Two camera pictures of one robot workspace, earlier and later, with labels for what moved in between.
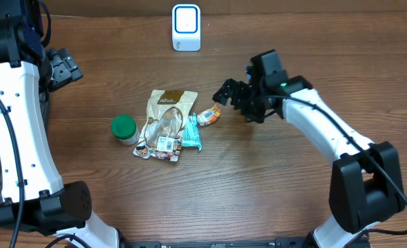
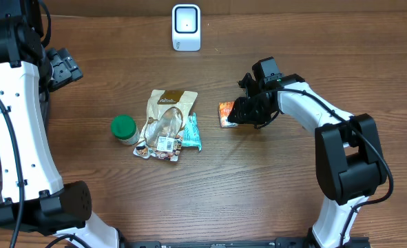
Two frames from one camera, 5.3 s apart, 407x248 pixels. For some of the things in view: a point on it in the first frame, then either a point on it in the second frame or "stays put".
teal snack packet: x=191 y=134 stays put
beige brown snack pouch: x=162 y=134 stays put
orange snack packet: x=209 y=117 -> x=224 y=109
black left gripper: x=69 y=70 stays put
